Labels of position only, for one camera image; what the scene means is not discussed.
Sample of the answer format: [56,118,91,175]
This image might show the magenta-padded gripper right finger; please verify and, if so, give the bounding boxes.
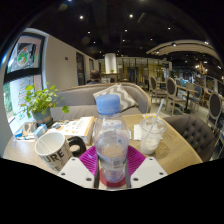
[124,145,168,190]

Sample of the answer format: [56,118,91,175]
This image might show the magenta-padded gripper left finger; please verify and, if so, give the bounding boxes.
[57,145,101,190]

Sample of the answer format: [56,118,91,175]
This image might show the clear blue-capped water bottle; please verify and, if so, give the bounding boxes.
[92,94,131,184]

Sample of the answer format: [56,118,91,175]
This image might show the white mug with black print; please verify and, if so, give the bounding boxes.
[34,131,87,173]

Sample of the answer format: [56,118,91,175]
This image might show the white paper napkin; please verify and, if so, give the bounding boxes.
[133,124,144,141]

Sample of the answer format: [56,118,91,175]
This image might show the white cardboard box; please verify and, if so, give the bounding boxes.
[68,115,96,145]

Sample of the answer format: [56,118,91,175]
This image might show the small light blue box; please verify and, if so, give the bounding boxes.
[33,123,48,140]

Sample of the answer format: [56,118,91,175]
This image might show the dark grey tufted armchair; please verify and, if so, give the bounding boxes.
[163,114,217,163]

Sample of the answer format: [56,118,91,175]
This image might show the grey curved sofa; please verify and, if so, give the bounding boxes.
[49,82,152,122]

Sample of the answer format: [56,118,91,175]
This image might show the blue and white small box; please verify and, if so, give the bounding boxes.
[13,128,25,140]

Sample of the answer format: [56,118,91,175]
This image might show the grey white chevron cushion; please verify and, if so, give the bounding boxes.
[92,83,138,113]

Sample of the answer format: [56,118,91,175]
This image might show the green potted plant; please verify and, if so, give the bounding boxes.
[20,82,70,127]

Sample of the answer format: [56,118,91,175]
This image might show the group of dining chairs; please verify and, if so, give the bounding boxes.
[148,75,224,134]

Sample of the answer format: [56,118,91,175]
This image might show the person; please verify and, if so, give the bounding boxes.
[87,69,102,84]

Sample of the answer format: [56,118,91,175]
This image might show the window with festive stickers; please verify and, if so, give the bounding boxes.
[2,32,46,134]

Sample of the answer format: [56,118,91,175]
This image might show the group of ceiling spotlights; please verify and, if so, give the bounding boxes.
[56,0,214,48]

